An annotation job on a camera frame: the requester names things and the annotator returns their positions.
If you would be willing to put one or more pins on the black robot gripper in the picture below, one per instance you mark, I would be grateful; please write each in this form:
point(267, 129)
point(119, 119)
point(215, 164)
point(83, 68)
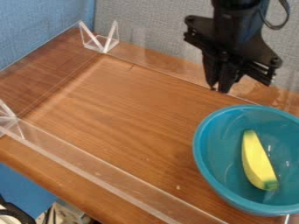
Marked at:
point(228, 37)

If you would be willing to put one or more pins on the yellow toy banana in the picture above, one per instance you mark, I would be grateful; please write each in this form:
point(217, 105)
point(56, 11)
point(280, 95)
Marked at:
point(256, 165)

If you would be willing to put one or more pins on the blue plastic bowl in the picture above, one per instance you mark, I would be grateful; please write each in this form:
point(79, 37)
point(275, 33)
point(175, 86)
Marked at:
point(216, 151)

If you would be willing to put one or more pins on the white cluttered object below table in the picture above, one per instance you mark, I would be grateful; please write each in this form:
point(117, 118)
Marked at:
point(63, 213)

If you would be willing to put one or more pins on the dark object under table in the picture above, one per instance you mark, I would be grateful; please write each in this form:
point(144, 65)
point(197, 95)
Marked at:
point(12, 211)

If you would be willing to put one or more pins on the clear acrylic back barrier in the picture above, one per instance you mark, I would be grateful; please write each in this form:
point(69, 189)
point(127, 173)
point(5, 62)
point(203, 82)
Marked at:
point(189, 71)

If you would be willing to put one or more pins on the clear acrylic barrier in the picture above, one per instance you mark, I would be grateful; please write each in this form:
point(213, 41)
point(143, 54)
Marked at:
point(81, 175)
point(189, 71)

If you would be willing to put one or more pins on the clear acrylic front barrier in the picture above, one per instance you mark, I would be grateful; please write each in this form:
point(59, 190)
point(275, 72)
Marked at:
point(81, 175)

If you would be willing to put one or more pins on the clear acrylic corner bracket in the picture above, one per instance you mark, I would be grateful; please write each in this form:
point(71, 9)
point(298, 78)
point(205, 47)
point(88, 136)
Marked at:
point(96, 42)

